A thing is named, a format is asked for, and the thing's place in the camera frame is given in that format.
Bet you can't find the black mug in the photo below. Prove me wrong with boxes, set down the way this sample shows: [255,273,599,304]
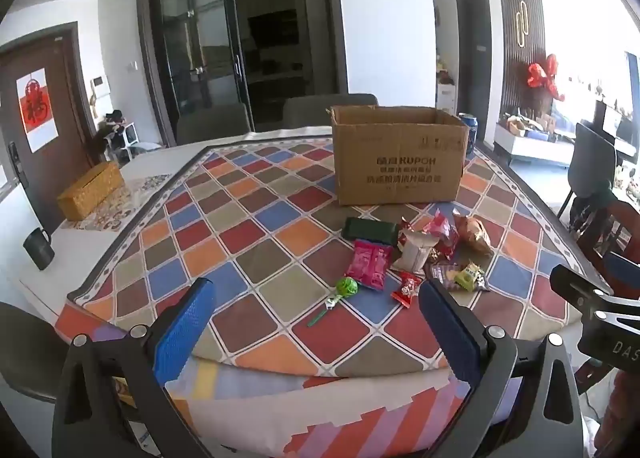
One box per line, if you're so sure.
[22,228,55,271]

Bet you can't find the gold wall ornament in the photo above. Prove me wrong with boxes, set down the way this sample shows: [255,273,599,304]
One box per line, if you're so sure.
[515,0,531,46]

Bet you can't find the white snack packet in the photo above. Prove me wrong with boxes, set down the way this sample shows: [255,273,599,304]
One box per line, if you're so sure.
[391,228,441,273]

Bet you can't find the yellow green candy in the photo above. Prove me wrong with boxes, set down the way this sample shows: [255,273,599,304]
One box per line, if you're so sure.
[454,261,491,292]

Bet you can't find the red snack packet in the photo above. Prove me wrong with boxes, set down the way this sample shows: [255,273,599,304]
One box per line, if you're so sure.
[422,209,460,261]

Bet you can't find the red candy packet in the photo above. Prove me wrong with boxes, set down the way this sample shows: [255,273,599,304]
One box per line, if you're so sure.
[390,270,423,309]

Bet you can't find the white low cabinet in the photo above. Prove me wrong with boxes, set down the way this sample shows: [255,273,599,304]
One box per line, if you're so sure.
[495,119,576,169]

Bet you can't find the pink snack packet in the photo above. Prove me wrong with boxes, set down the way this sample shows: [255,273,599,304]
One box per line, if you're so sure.
[345,239,394,290]

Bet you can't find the black piano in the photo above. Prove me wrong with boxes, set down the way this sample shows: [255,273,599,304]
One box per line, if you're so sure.
[595,98,640,161]

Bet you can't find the glass sliding door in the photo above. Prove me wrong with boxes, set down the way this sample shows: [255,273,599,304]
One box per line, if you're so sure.
[136,0,347,146]

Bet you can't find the grey dining chair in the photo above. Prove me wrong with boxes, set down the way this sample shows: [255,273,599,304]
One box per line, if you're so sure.
[175,103,251,146]
[0,300,76,401]
[282,93,379,130]

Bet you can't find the red paper-cut door poster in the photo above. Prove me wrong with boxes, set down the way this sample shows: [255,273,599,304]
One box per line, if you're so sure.
[15,68,61,154]

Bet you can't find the dark dining chair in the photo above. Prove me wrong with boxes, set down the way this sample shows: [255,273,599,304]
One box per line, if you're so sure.
[557,123,618,219]

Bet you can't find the dark green snack packet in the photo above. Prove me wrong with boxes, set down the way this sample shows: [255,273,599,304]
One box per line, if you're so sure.
[342,217,399,245]

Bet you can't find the small white cabinet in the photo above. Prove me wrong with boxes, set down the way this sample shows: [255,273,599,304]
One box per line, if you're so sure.
[436,82,457,115]

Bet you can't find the patterned placemat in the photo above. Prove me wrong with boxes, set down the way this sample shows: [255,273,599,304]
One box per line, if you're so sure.
[75,173,173,234]

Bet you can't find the dark slatted wall panel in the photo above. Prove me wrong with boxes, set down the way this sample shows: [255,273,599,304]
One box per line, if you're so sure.
[495,0,551,124]

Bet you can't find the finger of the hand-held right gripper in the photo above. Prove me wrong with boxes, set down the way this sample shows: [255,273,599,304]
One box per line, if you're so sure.
[550,264,640,322]
[602,252,640,299]

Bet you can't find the brown entrance door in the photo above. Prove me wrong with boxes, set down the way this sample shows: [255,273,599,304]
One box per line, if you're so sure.
[0,23,96,239]

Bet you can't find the blue soda can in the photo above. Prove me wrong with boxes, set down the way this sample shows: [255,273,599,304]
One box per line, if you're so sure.
[459,113,478,155]

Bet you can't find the orange brown snack packet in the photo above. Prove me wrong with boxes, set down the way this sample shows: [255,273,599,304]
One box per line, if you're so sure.
[452,209,493,255]

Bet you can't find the green garment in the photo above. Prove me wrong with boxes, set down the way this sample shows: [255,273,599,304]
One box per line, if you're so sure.
[582,180,618,219]

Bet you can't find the brown purple snack packet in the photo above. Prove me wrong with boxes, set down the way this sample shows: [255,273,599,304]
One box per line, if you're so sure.
[424,260,463,291]

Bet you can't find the red knot decoration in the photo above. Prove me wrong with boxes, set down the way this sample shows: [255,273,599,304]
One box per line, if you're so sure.
[527,54,567,101]

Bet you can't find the colourful checked tablecloth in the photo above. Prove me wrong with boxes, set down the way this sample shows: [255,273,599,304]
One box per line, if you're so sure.
[52,138,608,458]

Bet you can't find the dark doorway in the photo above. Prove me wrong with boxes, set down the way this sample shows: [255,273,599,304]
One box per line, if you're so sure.
[455,0,493,144]

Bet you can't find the woven tissue box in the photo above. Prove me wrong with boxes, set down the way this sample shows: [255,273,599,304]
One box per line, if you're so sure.
[56,161,125,222]

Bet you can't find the white shoe rack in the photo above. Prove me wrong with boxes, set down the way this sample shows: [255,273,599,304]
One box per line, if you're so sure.
[99,120,138,161]

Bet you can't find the green lollipop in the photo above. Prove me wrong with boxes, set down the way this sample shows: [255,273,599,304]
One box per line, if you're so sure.
[307,276,358,328]

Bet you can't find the cardboard box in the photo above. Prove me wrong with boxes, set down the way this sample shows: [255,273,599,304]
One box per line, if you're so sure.
[327,104,470,206]

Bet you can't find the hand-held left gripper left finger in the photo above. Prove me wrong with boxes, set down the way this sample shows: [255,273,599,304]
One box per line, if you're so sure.
[52,278,216,458]

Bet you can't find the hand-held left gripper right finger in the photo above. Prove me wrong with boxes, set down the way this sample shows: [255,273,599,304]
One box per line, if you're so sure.
[417,279,586,458]

